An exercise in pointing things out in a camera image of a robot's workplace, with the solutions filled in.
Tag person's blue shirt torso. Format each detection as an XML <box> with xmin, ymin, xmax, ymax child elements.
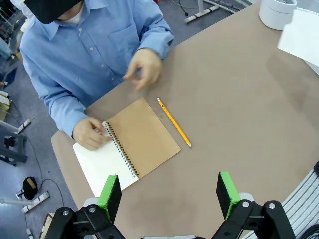
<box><xmin>19</xmin><ymin>0</ymin><xmax>175</xmax><ymax>105</ymax></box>

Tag yellow pencil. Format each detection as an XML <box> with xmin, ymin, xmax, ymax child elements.
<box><xmin>156</xmin><ymin>97</ymin><xmax>192</xmax><ymax>148</ymax></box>

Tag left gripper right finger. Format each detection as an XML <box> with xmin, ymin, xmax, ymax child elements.
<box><xmin>211</xmin><ymin>171</ymin><xmax>297</xmax><ymax>239</ymax></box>

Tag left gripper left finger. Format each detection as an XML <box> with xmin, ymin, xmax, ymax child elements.
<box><xmin>44</xmin><ymin>175</ymin><xmax>125</xmax><ymax>239</ymax></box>

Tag white table foot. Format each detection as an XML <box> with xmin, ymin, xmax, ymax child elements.
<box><xmin>14</xmin><ymin>119</ymin><xmax>32</xmax><ymax>135</ymax></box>
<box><xmin>183</xmin><ymin>0</ymin><xmax>220</xmax><ymax>24</ymax></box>

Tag aluminium profile frame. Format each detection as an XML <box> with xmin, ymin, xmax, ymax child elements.
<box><xmin>245</xmin><ymin>160</ymin><xmax>319</xmax><ymax>239</ymax></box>

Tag kraft cover spiral notebook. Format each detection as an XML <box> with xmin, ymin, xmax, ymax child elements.
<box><xmin>72</xmin><ymin>97</ymin><xmax>182</xmax><ymax>197</ymax></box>

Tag white floor stand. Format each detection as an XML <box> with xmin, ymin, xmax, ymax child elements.
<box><xmin>0</xmin><ymin>191</ymin><xmax>50</xmax><ymax>214</ymax></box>

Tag person's right forearm blue sleeve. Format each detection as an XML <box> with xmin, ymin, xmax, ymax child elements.
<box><xmin>43</xmin><ymin>82</ymin><xmax>89</xmax><ymax>139</ymax></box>

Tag black round floor object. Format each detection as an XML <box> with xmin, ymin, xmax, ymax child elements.
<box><xmin>22</xmin><ymin>176</ymin><xmax>38</xmax><ymax>201</ymax></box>

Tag person's head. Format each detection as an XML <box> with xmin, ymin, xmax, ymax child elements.
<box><xmin>56</xmin><ymin>1</ymin><xmax>85</xmax><ymax>25</ymax></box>

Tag white round lidded bin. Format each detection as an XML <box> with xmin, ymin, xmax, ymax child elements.
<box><xmin>258</xmin><ymin>0</ymin><xmax>299</xmax><ymax>31</ymax></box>

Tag black baseball cap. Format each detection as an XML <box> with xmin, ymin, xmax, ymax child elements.
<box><xmin>24</xmin><ymin>0</ymin><xmax>84</xmax><ymax>25</ymax></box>

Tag person's right hand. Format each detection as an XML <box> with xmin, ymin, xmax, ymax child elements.
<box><xmin>71</xmin><ymin>116</ymin><xmax>113</xmax><ymax>151</ymax></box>

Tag white torn notebook sheet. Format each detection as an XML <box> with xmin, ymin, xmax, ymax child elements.
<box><xmin>277</xmin><ymin>7</ymin><xmax>319</xmax><ymax>68</ymax></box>

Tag person's left hand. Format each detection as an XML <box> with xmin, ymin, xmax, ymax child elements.
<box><xmin>122</xmin><ymin>47</ymin><xmax>164</xmax><ymax>92</ymax></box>

